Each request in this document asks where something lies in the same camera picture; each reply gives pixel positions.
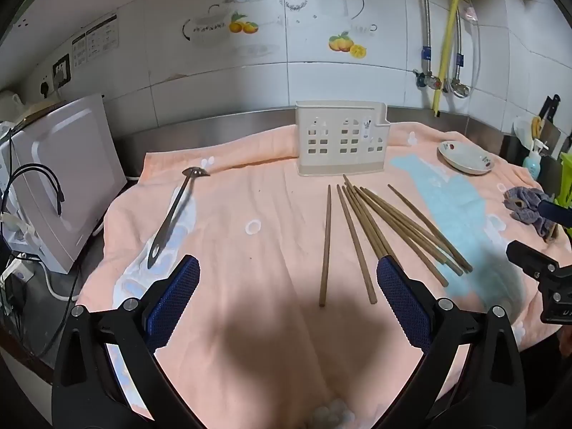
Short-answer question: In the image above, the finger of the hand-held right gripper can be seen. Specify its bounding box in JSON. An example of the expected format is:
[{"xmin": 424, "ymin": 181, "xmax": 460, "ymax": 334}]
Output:
[
  {"xmin": 506, "ymin": 240, "xmax": 572, "ymax": 280},
  {"xmin": 538, "ymin": 200, "xmax": 572, "ymax": 228}
]

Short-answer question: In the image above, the green plastic container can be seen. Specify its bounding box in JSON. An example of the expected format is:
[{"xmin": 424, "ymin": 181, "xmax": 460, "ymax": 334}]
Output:
[{"xmin": 547, "ymin": 152, "xmax": 572, "ymax": 208}]

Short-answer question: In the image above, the black wall socket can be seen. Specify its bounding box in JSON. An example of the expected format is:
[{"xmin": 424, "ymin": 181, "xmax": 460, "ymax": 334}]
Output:
[{"xmin": 53, "ymin": 54, "xmax": 72, "ymax": 88}]

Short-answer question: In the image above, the black cable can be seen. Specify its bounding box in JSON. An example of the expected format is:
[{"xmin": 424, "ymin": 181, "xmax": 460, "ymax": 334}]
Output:
[{"xmin": 2, "ymin": 165, "xmax": 65, "ymax": 233}]

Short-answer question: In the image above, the white kettle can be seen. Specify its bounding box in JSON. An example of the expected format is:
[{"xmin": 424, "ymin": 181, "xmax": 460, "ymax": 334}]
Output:
[{"xmin": 0, "ymin": 92, "xmax": 23, "ymax": 121}]

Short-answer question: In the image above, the grey rag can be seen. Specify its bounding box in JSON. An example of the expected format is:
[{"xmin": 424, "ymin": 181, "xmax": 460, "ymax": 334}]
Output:
[{"xmin": 504, "ymin": 186, "xmax": 559, "ymax": 240}]

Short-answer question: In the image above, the white instruction wall sticker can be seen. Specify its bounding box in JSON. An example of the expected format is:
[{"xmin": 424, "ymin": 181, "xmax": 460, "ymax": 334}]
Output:
[{"xmin": 71, "ymin": 13, "xmax": 120, "ymax": 69}]

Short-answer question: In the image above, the pile of wooden chopsticks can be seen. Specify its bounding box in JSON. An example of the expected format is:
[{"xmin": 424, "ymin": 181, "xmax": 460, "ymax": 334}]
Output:
[{"xmin": 319, "ymin": 174, "xmax": 473, "ymax": 308}]

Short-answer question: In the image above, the white floral plate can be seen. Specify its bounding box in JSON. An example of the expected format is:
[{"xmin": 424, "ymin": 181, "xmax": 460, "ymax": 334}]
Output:
[{"xmin": 438, "ymin": 140, "xmax": 497, "ymax": 176}]

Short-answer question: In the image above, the orange printed towel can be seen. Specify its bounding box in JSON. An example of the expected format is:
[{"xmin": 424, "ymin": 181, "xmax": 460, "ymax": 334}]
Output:
[{"xmin": 79, "ymin": 123, "xmax": 552, "ymax": 429}]

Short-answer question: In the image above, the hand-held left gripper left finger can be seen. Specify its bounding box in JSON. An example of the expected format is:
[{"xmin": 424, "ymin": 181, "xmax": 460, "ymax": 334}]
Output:
[{"xmin": 51, "ymin": 255, "xmax": 211, "ymax": 429}]

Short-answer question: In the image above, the blue spray bottle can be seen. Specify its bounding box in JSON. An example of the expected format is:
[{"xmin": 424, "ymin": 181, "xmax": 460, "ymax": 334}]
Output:
[{"xmin": 523, "ymin": 138, "xmax": 549, "ymax": 179}]

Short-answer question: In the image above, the white microwave oven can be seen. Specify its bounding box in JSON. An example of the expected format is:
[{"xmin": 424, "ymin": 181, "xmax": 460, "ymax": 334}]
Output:
[{"xmin": 9, "ymin": 94, "xmax": 128, "ymax": 274}]

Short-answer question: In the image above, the yellow gas hose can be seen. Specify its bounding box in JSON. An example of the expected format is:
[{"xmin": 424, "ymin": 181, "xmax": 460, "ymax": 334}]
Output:
[{"xmin": 431, "ymin": 0, "xmax": 461, "ymax": 117}]

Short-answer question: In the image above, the braided metal hose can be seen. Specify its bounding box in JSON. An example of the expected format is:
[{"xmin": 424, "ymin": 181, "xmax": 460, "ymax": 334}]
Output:
[{"xmin": 418, "ymin": 0, "xmax": 433, "ymax": 77}]

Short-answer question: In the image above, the beige plastic utensil holder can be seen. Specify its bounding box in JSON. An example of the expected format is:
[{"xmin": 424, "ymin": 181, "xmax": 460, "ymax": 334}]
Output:
[{"xmin": 295, "ymin": 100, "xmax": 389, "ymax": 177}]

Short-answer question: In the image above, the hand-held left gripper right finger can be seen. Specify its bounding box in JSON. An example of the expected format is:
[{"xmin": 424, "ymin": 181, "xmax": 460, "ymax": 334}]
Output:
[{"xmin": 371, "ymin": 255, "xmax": 523, "ymax": 429}]

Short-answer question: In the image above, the black handled kitchen knife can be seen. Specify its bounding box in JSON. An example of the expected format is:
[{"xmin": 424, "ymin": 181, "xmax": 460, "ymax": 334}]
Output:
[{"xmin": 538, "ymin": 94, "xmax": 561, "ymax": 144}]

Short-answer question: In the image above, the long metal spoon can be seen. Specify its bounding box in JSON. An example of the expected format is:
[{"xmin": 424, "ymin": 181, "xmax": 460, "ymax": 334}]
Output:
[{"xmin": 147, "ymin": 167, "xmax": 211, "ymax": 270}]

